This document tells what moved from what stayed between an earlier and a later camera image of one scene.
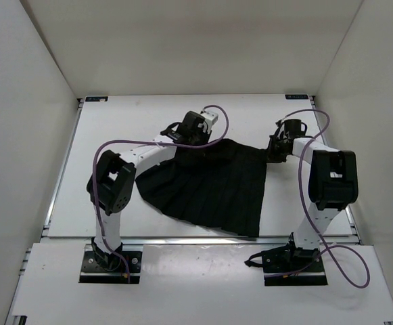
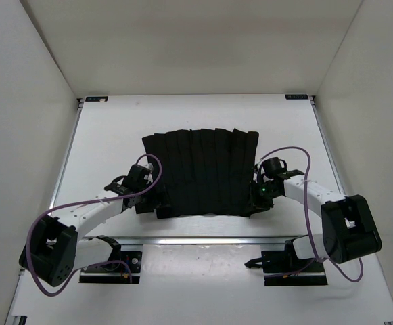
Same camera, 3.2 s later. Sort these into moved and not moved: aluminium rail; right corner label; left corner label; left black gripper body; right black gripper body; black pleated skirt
Moved: black pleated skirt; right black gripper body; left black gripper body
Not moved: right corner label; left corner label; aluminium rail
